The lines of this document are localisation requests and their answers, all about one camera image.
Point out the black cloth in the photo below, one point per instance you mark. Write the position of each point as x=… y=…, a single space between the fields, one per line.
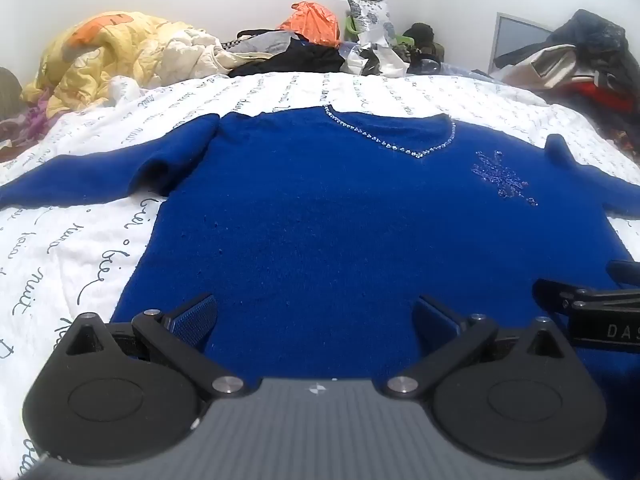
x=300 y=60

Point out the green plastic bag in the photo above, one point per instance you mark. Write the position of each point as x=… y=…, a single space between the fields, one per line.
x=351 y=27

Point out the dark camouflage bag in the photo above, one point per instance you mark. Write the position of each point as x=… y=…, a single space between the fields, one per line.
x=420 y=35

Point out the white crumpled plastic bag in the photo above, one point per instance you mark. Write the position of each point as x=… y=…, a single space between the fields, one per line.
x=390 y=60

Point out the blue sweater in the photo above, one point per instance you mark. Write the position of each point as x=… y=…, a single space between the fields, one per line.
x=320 y=220

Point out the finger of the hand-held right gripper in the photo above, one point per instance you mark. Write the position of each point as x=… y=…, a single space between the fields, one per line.
x=555 y=296
x=627 y=272

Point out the yellow quilt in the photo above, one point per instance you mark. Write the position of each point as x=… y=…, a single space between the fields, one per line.
x=110 y=50

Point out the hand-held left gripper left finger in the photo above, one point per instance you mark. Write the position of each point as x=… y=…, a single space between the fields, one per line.
x=196 y=317

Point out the brown headboard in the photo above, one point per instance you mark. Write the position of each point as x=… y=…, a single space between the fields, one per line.
x=7 y=92

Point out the pile of dark clothes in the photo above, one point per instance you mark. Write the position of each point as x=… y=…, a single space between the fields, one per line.
x=590 y=60

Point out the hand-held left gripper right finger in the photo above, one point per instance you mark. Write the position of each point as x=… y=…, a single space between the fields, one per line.
x=434 y=317

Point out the orange plastic bag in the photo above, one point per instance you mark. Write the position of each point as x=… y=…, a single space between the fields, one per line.
x=312 y=22

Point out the white printed bed sheet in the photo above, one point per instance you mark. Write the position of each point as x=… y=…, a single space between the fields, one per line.
x=75 y=240

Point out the grey panel board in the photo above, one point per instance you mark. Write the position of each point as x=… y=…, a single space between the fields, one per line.
x=515 y=35

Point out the floral patterned bag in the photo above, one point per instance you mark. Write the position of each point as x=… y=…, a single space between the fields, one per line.
x=370 y=15

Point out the grey cloth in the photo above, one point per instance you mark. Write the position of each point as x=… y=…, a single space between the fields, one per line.
x=265 y=42

